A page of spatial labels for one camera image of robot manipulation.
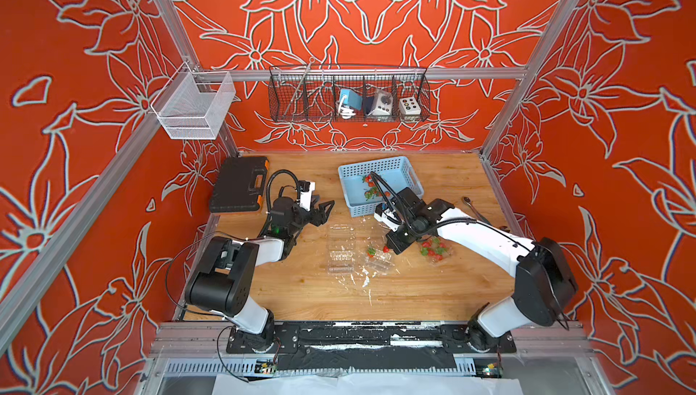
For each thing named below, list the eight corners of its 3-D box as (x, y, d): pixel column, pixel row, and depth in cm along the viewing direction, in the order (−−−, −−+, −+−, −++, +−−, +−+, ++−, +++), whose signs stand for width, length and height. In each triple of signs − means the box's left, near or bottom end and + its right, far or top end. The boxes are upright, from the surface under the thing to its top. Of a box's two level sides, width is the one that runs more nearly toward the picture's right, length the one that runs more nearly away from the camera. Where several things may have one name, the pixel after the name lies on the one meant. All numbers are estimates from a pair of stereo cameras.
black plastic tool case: (205, 216, 101) (199, 208, 96) (225, 165, 118) (221, 156, 113) (259, 215, 101) (255, 207, 96) (272, 164, 118) (269, 156, 113)
